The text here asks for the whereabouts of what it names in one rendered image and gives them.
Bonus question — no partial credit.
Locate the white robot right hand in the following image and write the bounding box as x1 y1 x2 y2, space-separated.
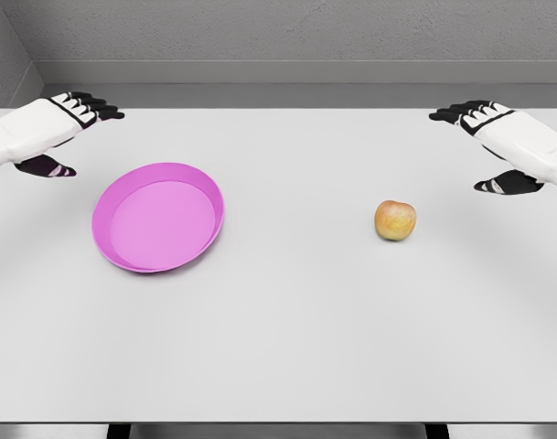
428 100 557 196

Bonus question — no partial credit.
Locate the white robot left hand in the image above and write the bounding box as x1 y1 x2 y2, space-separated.
0 91 126 179

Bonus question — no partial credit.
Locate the yellow-red apple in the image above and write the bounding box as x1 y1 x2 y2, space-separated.
374 199 418 242

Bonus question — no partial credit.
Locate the pink round plate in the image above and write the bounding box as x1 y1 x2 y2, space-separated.
91 161 226 274

